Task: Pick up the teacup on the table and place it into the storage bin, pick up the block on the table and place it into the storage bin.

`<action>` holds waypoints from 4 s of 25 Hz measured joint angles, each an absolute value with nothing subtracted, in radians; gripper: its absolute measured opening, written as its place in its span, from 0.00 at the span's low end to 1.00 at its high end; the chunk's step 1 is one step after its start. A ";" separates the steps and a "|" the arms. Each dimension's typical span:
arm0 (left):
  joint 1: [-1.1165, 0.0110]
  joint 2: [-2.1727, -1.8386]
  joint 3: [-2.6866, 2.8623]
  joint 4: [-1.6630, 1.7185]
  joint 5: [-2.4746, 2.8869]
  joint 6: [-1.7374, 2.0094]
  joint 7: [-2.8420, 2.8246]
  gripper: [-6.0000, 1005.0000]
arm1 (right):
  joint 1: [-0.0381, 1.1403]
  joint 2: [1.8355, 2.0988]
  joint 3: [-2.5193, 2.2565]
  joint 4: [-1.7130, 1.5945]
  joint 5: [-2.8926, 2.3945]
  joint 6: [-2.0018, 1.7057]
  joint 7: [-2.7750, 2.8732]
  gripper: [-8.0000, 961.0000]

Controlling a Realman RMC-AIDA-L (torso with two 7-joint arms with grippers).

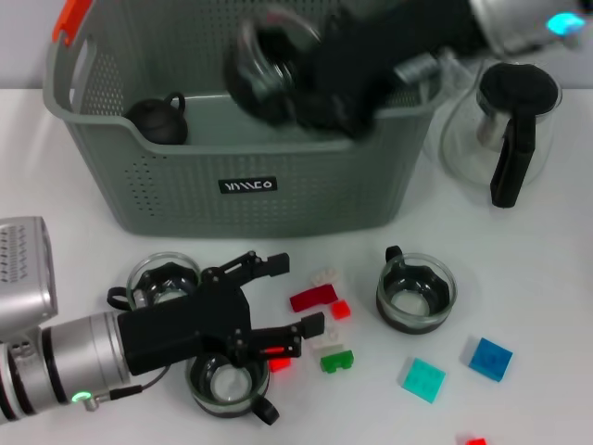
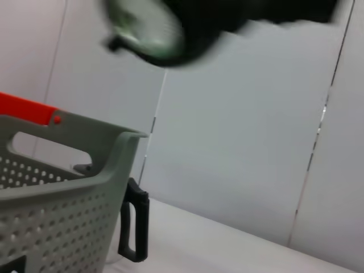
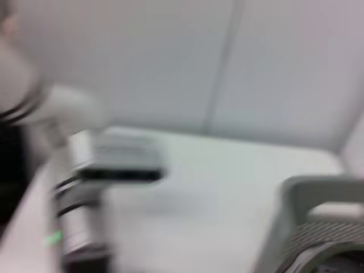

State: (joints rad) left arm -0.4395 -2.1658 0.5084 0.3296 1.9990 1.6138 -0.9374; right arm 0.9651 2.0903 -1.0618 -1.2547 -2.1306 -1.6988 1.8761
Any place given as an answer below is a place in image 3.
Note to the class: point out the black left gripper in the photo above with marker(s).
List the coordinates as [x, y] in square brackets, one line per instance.
[85, 263]

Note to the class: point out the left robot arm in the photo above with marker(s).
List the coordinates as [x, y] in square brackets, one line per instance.
[119, 153]

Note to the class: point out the grey perforated plastic storage bin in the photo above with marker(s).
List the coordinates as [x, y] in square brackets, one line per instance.
[295, 204]

